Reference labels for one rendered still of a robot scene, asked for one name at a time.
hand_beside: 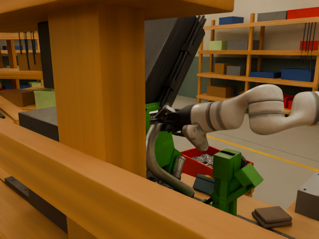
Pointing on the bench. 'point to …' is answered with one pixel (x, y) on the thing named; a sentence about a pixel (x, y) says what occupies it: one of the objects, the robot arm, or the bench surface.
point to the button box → (204, 184)
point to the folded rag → (272, 217)
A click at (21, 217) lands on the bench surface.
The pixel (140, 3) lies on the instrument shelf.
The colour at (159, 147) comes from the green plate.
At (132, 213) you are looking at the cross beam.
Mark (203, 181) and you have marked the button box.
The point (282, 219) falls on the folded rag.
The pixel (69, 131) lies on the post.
